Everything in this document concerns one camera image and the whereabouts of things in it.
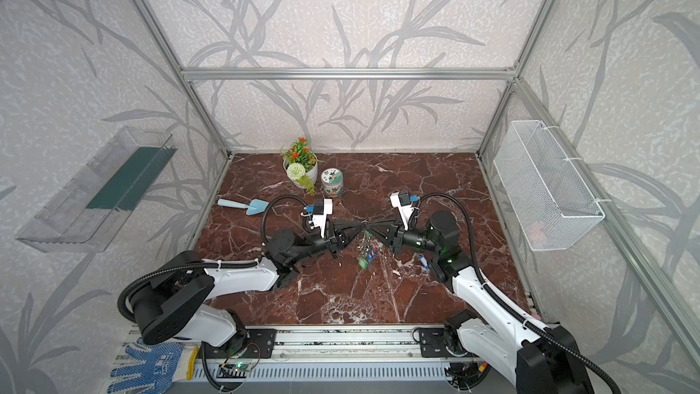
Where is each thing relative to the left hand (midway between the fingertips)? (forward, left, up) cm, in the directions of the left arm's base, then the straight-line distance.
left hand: (366, 225), depth 68 cm
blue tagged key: (+1, -19, -26) cm, 33 cm away
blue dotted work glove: (-28, +52, -25) cm, 64 cm away
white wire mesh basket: (+3, -42, +9) cm, 43 cm away
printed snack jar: (+30, +13, -20) cm, 38 cm away
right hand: (+2, -1, -2) cm, 2 cm away
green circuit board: (-28, +32, -26) cm, 50 cm away
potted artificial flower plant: (+31, +24, -14) cm, 42 cm away
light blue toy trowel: (+21, +43, -27) cm, 55 cm away
